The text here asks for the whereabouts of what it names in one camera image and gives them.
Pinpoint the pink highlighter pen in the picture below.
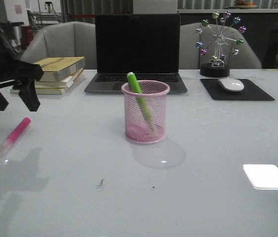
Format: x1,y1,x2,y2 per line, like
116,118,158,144
0,117,31,157

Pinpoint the green highlighter pen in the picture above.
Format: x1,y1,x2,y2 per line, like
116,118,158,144
127,72,158,134

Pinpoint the pink mesh pen holder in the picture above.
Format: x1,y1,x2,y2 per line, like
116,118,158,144
121,80,170,144

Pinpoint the bottom yellow book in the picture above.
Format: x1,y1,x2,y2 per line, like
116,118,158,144
10,74,85,96

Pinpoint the yellow book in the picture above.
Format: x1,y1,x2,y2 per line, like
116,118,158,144
35,56,85,82
10,74,85,96

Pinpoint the middle white book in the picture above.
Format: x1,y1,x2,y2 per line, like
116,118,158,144
35,68,83,89

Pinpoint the top yellow book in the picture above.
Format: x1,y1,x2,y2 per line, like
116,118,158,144
35,56,85,82

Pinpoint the red bin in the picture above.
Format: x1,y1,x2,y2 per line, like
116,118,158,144
21,25,34,49

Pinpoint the left grey armchair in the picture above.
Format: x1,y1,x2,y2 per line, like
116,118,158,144
21,21,97,69

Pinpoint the grey armchair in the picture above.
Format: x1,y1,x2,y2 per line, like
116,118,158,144
179,23,262,69
21,21,97,69

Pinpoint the grey open laptop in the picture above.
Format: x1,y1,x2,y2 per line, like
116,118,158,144
84,13,187,94

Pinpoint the right grey armchair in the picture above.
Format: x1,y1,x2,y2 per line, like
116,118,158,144
179,23,262,69

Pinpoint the ferris wheel desk ornament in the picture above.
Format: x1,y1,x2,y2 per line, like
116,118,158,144
195,11,244,78

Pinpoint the white computer mouse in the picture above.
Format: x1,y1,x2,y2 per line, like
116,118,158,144
218,78,244,92

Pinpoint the black mouse pad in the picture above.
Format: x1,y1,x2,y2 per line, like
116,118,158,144
200,79,275,101

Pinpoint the fruit bowl on counter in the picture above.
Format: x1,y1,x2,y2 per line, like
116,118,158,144
234,0,258,9

